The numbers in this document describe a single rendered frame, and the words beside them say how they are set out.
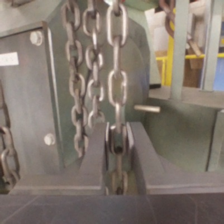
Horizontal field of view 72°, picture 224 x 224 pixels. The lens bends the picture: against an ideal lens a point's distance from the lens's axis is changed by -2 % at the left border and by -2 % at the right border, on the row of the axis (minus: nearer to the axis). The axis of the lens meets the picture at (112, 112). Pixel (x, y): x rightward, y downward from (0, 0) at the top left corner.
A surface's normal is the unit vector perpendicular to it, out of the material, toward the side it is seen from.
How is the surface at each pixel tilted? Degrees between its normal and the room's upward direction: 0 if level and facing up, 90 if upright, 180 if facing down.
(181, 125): 90
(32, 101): 90
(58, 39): 90
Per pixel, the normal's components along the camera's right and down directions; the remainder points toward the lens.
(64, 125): 0.87, 0.11
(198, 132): -0.75, 0.19
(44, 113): -0.48, 0.24
